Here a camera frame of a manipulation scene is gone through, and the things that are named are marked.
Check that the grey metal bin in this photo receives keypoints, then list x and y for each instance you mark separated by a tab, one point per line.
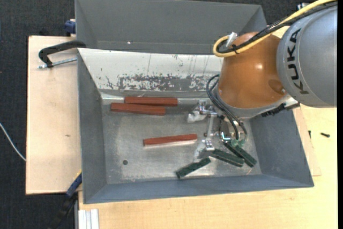
150	128

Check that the pale wood board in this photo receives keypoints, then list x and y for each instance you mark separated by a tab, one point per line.
52	120

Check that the small black screw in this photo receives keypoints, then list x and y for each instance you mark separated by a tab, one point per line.
325	135

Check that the dark green flat block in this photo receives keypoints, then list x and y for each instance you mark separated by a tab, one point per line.
193	167
247	156
229	158

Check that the red-brown flat block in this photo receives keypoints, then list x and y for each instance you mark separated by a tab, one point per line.
170	140
151	101
138	109

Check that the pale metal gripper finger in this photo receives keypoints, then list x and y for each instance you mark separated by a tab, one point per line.
208	144
193	116

